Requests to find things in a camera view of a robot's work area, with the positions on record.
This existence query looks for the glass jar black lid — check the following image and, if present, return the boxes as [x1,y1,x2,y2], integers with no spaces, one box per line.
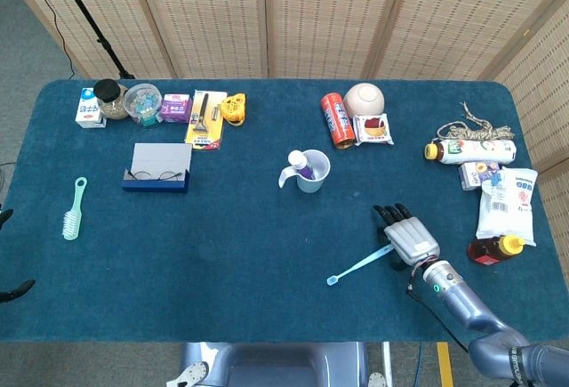
[92,78,130,121]

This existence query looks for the purple bottle with white cap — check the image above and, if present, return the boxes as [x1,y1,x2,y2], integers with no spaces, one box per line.
[287,149,317,181]

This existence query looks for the purple cardboard box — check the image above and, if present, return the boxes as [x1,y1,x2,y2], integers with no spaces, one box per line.
[159,93,193,124]

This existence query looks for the yellow-capped white-label drink bottle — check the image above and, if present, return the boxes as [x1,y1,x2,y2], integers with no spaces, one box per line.
[423,139,518,165]

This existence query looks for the dark blue tablecloth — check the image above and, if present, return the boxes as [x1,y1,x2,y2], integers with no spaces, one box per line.
[0,77,565,343]

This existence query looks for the thin black background cable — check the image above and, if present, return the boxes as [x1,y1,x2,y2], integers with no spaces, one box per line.
[20,0,76,79]

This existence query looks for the beige rope bundle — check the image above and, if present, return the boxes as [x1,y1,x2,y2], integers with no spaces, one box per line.
[436,101,516,141]

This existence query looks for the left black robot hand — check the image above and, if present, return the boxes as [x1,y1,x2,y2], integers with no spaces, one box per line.
[0,207,36,303]

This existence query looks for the white snack packet red picture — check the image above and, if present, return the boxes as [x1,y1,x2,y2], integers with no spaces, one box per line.
[352,112,396,146]

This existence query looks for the white plastic food bag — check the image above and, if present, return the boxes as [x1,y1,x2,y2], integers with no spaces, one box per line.
[475,167,539,246]

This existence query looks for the blue-grey robot torso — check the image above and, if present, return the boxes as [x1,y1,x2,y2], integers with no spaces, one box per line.
[166,341,392,387]

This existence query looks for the thin-framed eyeglasses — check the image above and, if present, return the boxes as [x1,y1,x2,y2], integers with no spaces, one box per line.
[126,169,184,182]

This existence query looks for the navy open glasses case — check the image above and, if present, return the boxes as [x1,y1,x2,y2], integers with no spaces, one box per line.
[121,142,194,196]

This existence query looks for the bamboo folding screen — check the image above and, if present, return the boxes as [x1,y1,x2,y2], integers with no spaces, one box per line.
[0,0,569,272]

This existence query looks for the yellow tape measure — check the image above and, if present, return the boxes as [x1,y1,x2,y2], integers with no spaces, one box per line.
[220,93,248,127]

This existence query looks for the razor in yellow blister pack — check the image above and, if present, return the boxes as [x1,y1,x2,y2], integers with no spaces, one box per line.
[184,89,228,152]

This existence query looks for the light blue toothbrush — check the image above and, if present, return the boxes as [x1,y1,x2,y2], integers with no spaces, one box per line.
[326,244,396,287]

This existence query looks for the honey bottle yellow cap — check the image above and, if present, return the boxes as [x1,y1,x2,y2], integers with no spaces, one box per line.
[466,234,525,267]

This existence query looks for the beige upturned bowl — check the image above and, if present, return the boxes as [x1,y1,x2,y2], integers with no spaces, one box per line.
[342,82,386,117]

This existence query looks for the small purple white carton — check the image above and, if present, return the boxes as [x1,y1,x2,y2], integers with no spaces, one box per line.
[458,160,506,191]

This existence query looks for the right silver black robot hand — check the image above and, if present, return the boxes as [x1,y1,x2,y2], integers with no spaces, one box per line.
[373,202,441,271]

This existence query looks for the mint green hairbrush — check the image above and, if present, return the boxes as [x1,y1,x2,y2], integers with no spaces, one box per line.
[61,176,89,242]

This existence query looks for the clear plastic tub of clips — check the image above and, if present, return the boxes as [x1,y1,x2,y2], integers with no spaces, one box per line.
[123,83,164,128]

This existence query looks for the orange cylindrical can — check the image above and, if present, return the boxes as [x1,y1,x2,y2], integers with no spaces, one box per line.
[320,93,357,150]

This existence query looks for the black tripod stand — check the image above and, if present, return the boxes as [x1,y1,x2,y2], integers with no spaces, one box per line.
[47,0,136,80]

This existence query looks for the white blue milk carton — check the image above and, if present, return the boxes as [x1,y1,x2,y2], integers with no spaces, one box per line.
[74,87,108,130]

